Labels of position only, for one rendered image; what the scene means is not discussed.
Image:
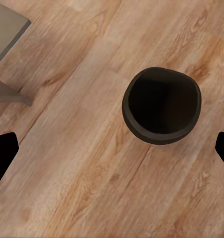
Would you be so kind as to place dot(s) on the coffee table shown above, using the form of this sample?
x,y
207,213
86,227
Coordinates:
x,y
12,26

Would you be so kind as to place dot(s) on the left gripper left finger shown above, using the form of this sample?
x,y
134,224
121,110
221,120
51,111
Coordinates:
x,y
8,150

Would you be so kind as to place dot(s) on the cauldron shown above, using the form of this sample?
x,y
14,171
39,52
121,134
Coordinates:
x,y
161,106

